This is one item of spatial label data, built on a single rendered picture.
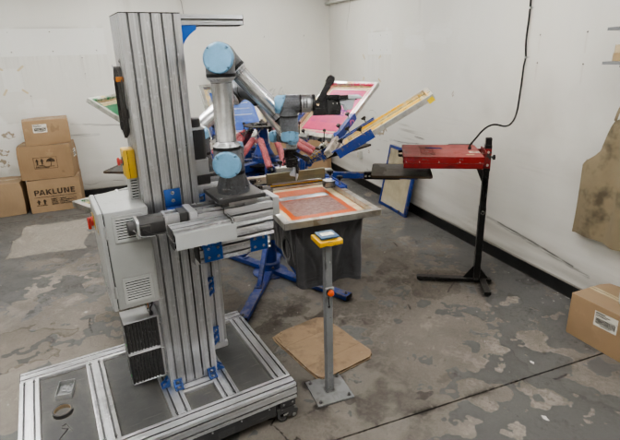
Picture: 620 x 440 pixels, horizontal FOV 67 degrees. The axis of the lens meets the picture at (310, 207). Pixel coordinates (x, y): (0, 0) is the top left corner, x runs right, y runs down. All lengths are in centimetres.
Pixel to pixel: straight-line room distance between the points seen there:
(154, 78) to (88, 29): 485
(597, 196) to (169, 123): 285
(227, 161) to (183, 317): 91
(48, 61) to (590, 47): 591
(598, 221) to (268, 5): 521
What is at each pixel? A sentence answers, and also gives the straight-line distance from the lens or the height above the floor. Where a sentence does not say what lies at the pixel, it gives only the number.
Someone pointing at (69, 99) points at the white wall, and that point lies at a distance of 704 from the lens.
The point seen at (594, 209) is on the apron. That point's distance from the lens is 381.
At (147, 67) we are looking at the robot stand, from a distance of 217.
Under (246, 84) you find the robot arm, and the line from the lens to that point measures 208.
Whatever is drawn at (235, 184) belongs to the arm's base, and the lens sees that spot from 214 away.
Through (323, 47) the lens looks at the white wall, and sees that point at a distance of 755.
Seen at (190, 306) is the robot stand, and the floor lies 66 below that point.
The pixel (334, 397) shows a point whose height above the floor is 1.
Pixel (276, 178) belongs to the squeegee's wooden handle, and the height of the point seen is 107.
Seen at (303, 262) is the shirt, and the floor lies 70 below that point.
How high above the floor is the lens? 187
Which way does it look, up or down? 18 degrees down
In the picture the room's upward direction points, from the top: 2 degrees counter-clockwise
